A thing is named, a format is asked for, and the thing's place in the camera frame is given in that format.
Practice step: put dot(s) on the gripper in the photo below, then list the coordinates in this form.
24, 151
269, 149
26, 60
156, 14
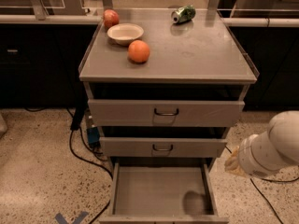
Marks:
248, 158

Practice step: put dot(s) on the grey drawer cabinet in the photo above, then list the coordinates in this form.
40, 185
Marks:
195, 61

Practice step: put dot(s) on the orange fruit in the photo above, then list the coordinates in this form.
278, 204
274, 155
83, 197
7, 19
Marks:
138, 51

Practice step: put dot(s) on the red apple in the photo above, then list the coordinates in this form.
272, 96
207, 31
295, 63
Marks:
110, 18

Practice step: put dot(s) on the grey top drawer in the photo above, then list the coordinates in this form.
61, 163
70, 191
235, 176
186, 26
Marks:
165, 113

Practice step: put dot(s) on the black counter cabinet right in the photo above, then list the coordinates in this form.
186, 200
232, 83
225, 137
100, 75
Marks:
275, 53

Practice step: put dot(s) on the grey bottom drawer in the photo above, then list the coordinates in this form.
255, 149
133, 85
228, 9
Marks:
162, 195

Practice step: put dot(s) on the grey drawer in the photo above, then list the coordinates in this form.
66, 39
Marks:
165, 113
162, 147
162, 195

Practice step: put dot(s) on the white bowl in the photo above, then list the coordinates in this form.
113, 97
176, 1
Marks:
124, 34

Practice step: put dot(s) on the blue power box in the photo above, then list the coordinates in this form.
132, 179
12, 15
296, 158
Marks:
93, 137

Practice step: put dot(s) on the black counter cabinet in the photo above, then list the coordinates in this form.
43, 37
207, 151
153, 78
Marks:
39, 62
275, 53

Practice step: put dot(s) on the green crushed soda can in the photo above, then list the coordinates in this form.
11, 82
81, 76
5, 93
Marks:
183, 14

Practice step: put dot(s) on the grey middle drawer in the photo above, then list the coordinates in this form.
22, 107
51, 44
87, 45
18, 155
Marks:
162, 147

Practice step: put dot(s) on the blue tape cross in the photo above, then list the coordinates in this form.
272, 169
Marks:
61, 219

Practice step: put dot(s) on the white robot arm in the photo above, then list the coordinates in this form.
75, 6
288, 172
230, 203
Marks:
265, 154

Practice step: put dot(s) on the black counter cabinet left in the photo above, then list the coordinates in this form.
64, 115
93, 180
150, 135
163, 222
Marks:
39, 62

